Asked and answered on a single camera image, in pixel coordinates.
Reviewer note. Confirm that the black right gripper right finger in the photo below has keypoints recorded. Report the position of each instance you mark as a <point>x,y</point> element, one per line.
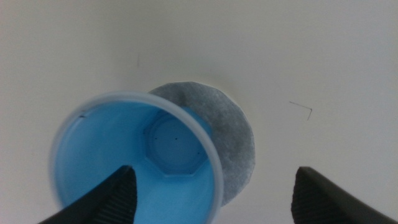
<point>323,202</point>

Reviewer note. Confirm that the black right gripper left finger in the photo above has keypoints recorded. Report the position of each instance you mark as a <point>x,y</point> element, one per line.
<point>115,199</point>

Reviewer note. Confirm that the blue plastic cup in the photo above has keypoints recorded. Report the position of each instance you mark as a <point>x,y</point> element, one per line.
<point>102,146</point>

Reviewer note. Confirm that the round grey felt cup mat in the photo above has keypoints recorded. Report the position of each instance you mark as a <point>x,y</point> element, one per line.
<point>230,137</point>

